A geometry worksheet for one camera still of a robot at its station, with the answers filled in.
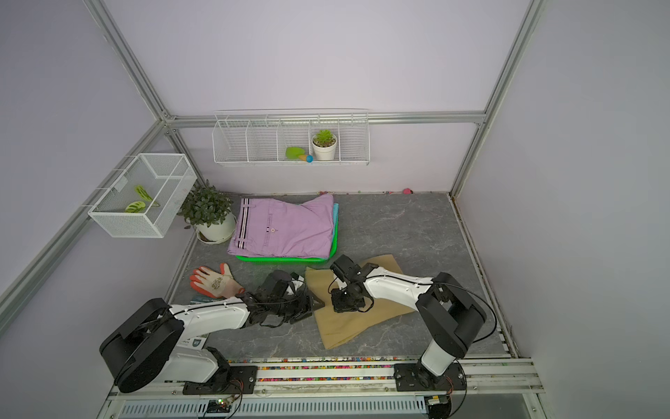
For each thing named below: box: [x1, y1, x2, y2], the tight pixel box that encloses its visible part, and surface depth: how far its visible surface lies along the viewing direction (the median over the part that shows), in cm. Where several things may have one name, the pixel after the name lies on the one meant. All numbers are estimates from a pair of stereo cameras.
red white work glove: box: [190, 262, 246, 299], surface depth 93 cm
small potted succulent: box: [311, 129, 338, 162], surface depth 93 cm
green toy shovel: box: [285, 146, 314, 164], surface depth 103 cm
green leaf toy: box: [124, 185, 154, 213], surface depth 77 cm
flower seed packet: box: [189, 296, 219, 305], surface depth 91 cm
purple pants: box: [226, 193, 335, 259], surface depth 97 cm
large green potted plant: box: [177, 179, 238, 245], surface depth 93 cm
